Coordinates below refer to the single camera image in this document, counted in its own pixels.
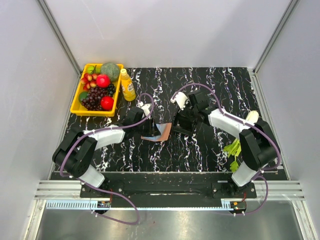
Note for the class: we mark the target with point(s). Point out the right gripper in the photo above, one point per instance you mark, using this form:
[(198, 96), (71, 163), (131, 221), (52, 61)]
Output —
[(185, 109)]

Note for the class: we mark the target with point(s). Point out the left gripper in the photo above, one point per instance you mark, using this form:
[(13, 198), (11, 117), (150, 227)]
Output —
[(153, 129)]

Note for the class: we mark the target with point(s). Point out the black card box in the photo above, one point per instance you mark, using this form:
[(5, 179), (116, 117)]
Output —
[(183, 124)]

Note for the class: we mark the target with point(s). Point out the pink leather card holder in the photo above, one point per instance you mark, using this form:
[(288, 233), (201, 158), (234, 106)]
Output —
[(161, 133)]

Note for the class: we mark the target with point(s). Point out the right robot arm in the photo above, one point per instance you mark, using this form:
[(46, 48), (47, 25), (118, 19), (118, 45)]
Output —
[(257, 141)]

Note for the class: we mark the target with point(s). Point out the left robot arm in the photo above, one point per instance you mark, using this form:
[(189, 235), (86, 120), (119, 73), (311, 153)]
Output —
[(75, 153)]

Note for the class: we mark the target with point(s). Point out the yellow juice bottle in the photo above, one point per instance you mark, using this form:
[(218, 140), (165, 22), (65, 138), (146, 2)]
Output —
[(128, 89)]

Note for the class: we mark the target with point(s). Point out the red pomegranate lower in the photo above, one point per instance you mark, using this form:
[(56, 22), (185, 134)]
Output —
[(107, 103)]

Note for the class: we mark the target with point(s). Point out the red pomegranate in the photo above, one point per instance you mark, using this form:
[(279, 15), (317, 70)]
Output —
[(107, 103), (103, 81)]

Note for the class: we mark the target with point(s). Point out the small black grape bunch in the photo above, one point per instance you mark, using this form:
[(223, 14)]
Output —
[(111, 90)]

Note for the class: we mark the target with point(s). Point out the dark purple grape bunch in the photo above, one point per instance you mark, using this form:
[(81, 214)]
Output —
[(92, 102)]

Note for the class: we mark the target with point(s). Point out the red pomegranate upper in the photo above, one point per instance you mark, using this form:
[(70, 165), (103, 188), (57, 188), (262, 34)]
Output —
[(103, 81)]

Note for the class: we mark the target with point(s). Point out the green melon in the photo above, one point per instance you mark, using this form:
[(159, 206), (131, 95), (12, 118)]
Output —
[(111, 70)]

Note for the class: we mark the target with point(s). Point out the yellow plastic tray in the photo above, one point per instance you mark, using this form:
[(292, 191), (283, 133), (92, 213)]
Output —
[(79, 110)]

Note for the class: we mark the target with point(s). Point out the small red fruit bunch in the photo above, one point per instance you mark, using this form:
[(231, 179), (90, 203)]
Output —
[(88, 81)]

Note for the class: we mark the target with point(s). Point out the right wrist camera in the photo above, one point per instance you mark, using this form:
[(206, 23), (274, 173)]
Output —
[(180, 99)]

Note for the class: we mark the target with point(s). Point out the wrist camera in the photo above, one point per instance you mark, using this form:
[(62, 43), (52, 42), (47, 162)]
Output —
[(180, 99), (146, 107)]

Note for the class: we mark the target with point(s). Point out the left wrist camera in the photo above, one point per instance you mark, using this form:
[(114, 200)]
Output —
[(146, 107)]

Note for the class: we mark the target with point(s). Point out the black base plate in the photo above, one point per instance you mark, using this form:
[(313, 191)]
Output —
[(177, 189)]

